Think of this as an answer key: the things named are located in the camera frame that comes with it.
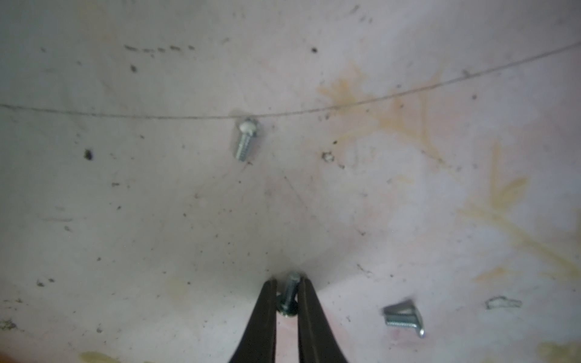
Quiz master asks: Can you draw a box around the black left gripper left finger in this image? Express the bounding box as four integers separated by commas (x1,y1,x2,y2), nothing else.
229,279,277,363

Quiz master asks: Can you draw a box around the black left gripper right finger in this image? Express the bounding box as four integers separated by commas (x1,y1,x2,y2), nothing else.
297,278,347,363

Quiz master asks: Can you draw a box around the silver wing screw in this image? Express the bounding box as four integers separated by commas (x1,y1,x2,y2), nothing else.
381,299,425,338

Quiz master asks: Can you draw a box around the silver round head screw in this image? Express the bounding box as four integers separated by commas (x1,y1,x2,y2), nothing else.
235,118,260,162

